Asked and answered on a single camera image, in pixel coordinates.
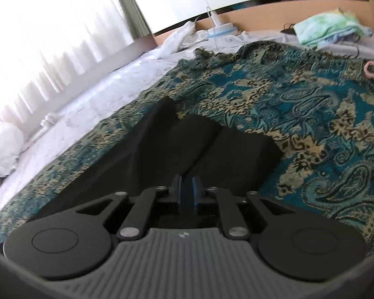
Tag black pants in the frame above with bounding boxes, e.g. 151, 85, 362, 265
32, 97, 283, 229

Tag white pillow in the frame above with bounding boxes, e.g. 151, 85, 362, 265
0, 122, 25, 177

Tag small white cloth bundle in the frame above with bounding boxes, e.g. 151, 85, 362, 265
40, 113, 61, 128

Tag teal paisley bedspread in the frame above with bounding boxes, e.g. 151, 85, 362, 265
0, 41, 374, 252

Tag white sheer curtain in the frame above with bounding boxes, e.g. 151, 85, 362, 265
0, 0, 133, 126

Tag green curtain right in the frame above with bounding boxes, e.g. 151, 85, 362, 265
119, 0, 152, 39

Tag green tie-dye folded cloth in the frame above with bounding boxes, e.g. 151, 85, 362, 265
293, 8, 373, 47

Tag white blue charger device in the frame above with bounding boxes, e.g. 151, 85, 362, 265
207, 6, 238, 39

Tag crumpled white cloth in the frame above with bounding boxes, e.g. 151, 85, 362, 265
156, 21, 209, 59

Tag wooden bed frame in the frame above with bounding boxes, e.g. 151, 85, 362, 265
137, 0, 374, 45

